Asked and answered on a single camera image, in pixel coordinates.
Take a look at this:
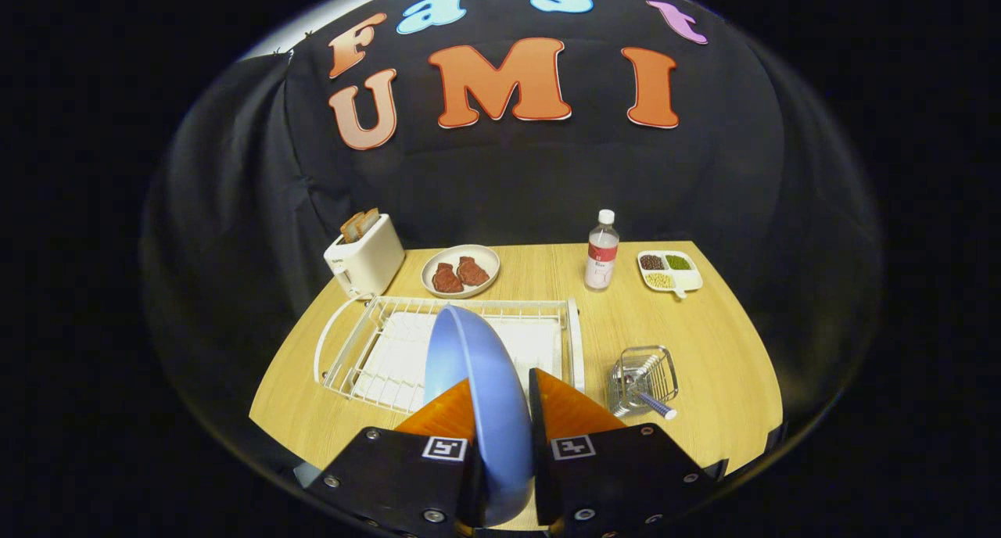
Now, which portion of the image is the metal wire basket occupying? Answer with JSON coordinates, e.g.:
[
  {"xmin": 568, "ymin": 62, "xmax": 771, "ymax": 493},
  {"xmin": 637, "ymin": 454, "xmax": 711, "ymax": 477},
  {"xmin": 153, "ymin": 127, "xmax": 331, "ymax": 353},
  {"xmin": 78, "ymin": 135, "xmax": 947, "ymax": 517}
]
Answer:
[{"xmin": 608, "ymin": 345, "xmax": 680, "ymax": 418}]

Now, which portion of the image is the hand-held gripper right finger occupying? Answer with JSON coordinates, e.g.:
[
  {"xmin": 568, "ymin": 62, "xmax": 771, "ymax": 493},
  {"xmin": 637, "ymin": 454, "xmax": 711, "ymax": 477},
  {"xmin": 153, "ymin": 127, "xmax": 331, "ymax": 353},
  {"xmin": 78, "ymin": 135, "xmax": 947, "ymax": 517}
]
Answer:
[{"xmin": 529, "ymin": 368, "xmax": 728, "ymax": 538}]

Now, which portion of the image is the white divided dish with beans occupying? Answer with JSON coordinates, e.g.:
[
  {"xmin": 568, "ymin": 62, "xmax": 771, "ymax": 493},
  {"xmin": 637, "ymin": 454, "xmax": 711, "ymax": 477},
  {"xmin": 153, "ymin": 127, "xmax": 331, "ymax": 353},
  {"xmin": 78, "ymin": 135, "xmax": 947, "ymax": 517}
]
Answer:
[{"xmin": 637, "ymin": 249, "xmax": 704, "ymax": 299}]

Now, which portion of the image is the clear bottle with red label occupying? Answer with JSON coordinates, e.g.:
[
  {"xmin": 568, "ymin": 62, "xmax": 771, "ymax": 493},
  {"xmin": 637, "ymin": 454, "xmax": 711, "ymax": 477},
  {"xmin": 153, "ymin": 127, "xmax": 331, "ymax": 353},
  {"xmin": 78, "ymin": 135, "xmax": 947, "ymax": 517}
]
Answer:
[{"xmin": 584, "ymin": 209, "xmax": 620, "ymax": 292}]

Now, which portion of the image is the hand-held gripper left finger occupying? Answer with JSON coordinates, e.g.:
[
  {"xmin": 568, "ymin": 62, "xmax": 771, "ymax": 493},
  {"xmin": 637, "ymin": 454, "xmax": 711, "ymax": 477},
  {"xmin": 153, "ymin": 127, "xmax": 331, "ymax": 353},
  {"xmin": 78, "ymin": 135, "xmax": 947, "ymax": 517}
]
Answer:
[{"xmin": 303, "ymin": 378, "xmax": 486, "ymax": 538}]

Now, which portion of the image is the white toaster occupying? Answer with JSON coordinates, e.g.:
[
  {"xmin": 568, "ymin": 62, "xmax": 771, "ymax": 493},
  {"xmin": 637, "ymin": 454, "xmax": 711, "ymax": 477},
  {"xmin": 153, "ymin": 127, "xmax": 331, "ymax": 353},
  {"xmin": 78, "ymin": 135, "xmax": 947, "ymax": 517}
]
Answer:
[{"xmin": 324, "ymin": 213, "xmax": 406, "ymax": 299}]

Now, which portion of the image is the black backdrop cloth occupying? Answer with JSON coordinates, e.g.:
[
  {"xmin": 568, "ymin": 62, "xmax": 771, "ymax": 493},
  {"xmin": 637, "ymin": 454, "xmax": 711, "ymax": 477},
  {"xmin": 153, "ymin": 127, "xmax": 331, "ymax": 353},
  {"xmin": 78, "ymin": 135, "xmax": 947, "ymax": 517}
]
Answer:
[{"xmin": 139, "ymin": 0, "xmax": 884, "ymax": 476}]

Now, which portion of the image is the beige round plate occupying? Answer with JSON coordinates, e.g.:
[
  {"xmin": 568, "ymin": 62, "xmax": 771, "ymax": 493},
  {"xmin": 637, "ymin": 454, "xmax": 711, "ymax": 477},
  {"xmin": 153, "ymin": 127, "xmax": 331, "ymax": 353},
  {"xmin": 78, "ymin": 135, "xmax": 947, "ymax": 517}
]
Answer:
[{"xmin": 422, "ymin": 245, "xmax": 501, "ymax": 299}]

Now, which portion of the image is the blue plate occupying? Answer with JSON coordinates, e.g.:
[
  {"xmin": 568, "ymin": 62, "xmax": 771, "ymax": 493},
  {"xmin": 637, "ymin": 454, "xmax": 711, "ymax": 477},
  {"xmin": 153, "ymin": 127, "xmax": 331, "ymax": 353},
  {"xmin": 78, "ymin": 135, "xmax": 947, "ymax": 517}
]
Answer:
[{"xmin": 424, "ymin": 304, "xmax": 535, "ymax": 528}]

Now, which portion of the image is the white wire dish rack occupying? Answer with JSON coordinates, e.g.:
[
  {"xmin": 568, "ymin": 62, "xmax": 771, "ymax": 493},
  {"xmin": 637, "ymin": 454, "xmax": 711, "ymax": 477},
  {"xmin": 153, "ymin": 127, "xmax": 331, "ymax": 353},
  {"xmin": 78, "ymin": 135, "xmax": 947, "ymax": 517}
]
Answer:
[{"xmin": 314, "ymin": 294, "xmax": 586, "ymax": 415}]

